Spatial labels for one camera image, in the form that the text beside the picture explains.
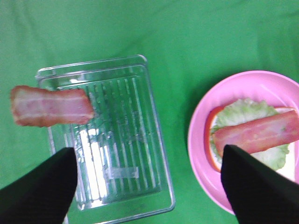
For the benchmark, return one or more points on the clear left plastic tray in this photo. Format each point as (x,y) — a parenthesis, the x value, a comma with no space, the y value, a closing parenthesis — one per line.
(123,172)

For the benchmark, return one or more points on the green lettuce leaf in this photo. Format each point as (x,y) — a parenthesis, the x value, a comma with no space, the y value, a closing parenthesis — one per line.
(239,112)

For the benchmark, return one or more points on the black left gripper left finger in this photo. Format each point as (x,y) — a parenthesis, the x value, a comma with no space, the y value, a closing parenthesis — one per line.
(43,195)

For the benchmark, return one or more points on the bacon strip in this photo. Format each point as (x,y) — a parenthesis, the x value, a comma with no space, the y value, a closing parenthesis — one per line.
(260,134)
(31,106)

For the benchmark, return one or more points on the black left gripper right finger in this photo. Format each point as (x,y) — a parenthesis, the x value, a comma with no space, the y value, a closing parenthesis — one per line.
(256,193)

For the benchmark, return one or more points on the pink round plate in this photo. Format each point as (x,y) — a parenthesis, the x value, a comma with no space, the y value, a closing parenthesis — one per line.
(275,89)

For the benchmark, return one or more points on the toast bread slice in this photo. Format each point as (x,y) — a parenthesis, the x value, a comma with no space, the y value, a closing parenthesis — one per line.
(291,169)

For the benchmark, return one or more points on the green table cloth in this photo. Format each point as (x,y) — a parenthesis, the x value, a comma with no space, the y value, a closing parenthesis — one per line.
(190,46)

